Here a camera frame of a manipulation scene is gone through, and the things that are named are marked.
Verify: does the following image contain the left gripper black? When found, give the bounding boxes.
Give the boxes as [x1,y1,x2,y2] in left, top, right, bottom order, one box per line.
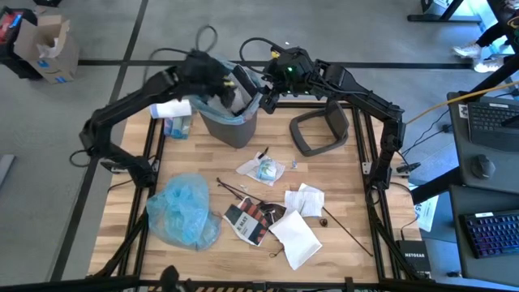
[178,50,259,110]

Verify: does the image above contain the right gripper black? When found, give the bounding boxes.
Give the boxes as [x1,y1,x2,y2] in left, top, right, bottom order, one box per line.
[259,46,321,114]

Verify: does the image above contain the blue green snack packet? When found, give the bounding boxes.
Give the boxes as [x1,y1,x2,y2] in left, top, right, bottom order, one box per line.
[255,158,278,182]

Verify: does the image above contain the white handwritten lined paper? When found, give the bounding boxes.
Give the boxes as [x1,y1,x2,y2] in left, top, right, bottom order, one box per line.
[235,151,286,188]

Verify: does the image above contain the thin black zip tie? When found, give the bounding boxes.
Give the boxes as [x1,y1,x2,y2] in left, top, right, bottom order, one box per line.
[215,177,265,204]
[217,182,244,200]

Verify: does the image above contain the white printed paper sheet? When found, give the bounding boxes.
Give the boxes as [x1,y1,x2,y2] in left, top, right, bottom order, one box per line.
[283,189,306,217]
[298,182,326,219]

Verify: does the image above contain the torn dark packaging piece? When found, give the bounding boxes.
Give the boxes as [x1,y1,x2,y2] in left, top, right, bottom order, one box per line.
[256,201,288,227]

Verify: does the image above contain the red black mat packaging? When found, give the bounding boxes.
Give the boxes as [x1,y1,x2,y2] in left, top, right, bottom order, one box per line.
[222,196,272,247]

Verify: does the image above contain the blue bin liner bag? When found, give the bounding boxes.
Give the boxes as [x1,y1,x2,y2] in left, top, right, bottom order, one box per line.
[187,58,264,127]

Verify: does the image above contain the grey plastic trash bin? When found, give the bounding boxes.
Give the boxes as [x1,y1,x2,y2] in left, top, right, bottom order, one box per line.
[197,60,260,149]

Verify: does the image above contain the white paper roll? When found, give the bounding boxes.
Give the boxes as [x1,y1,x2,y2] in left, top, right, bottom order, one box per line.
[148,98,193,120]

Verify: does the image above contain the grey tape dispenser stand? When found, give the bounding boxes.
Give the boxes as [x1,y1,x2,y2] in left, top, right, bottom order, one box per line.
[288,99,351,158]

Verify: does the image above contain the crumpled blue plastic bag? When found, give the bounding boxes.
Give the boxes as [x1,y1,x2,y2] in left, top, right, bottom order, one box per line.
[145,173,223,251]

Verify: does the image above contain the black power adapter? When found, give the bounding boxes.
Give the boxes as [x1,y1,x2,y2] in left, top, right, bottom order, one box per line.
[395,161,422,174]

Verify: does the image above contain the open cardboard box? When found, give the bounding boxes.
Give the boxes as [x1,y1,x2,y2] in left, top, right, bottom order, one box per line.
[13,14,80,85]

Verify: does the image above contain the white printed leaflet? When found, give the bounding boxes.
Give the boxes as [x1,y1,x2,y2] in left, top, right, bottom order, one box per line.
[412,193,440,233]

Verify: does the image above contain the black desk foot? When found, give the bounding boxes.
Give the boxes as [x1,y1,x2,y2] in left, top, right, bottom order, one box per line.
[406,0,483,24]

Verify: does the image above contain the grey desk with keyboard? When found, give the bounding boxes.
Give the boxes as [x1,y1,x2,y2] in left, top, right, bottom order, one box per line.
[446,91,519,195]

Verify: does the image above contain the person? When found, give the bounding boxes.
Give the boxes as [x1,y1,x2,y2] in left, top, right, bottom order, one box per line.
[451,0,519,75]

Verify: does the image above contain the black network router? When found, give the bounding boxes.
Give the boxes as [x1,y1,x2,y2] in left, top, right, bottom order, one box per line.
[395,238,433,281]

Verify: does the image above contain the black computer keyboard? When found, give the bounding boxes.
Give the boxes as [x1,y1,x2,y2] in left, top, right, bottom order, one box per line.
[465,100,519,153]

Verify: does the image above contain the black computer mouse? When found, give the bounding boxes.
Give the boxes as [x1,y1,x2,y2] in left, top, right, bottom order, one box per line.
[470,153,497,181]

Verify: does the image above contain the black red storage box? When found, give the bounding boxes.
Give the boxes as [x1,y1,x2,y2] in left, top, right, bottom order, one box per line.
[0,6,40,79]

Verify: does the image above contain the backlit rainbow keyboard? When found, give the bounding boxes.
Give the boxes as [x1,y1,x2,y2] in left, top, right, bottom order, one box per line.
[458,209,519,260]

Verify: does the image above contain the yellow cable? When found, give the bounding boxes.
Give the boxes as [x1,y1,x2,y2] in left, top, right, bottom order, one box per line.
[405,79,519,125]

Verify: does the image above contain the black aluminium table frame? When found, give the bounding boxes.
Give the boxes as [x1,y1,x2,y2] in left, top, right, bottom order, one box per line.
[87,100,431,292]

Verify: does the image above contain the black diagonal frame beam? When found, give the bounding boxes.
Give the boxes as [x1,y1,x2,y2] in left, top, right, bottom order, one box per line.
[410,54,519,205]

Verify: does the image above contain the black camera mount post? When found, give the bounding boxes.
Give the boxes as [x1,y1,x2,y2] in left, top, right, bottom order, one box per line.
[159,264,182,292]

